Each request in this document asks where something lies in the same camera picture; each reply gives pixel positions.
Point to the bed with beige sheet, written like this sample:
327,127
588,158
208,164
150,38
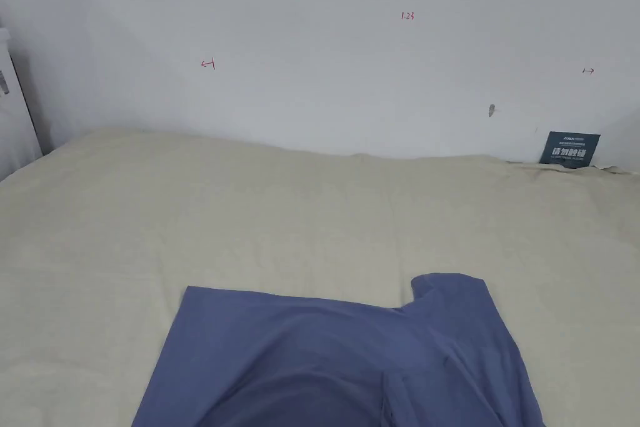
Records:
200,217

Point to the blue shirt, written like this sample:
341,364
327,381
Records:
320,362

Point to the dark card with white print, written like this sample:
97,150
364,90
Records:
570,149

